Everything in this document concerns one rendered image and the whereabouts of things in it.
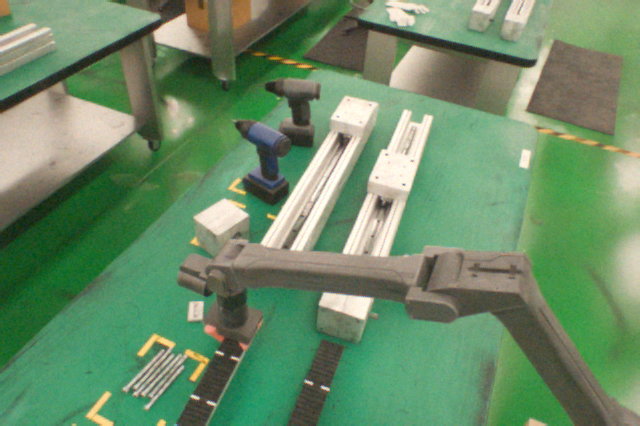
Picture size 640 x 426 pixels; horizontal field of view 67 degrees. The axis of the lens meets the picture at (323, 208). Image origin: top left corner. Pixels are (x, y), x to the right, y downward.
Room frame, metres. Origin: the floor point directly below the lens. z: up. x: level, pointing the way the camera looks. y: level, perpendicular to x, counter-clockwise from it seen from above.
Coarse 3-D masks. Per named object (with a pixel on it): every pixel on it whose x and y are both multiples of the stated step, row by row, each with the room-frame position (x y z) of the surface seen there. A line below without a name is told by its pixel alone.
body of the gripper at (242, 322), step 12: (216, 312) 0.56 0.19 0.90; (228, 312) 0.53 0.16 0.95; (240, 312) 0.53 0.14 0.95; (252, 312) 0.56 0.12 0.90; (204, 324) 0.53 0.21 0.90; (216, 324) 0.53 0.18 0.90; (228, 324) 0.52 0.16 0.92; (240, 324) 0.53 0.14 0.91; (252, 324) 0.54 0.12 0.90; (240, 336) 0.51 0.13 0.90; (252, 336) 0.52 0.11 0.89
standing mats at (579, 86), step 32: (160, 0) 4.55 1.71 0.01; (352, 32) 4.24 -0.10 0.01; (352, 64) 3.60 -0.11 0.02; (544, 64) 3.98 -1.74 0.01; (576, 64) 4.02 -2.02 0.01; (608, 64) 4.08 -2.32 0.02; (544, 96) 3.38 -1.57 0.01; (576, 96) 3.43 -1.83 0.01; (608, 96) 3.48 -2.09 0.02; (608, 128) 2.99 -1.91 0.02
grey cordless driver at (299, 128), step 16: (272, 80) 1.36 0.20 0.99; (288, 80) 1.35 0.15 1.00; (304, 80) 1.36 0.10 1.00; (288, 96) 1.33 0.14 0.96; (304, 96) 1.33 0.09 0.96; (320, 96) 1.35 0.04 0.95; (304, 112) 1.34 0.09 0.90; (288, 128) 1.33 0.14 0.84; (304, 128) 1.33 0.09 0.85; (304, 144) 1.32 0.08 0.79
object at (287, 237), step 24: (336, 144) 1.28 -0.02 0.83; (360, 144) 1.29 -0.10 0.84; (312, 168) 1.10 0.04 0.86; (336, 168) 1.11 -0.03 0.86; (312, 192) 1.03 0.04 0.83; (336, 192) 1.05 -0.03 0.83; (288, 216) 0.89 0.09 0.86; (312, 216) 0.90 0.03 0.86; (264, 240) 0.80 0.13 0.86; (288, 240) 0.83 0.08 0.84; (312, 240) 0.86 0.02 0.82
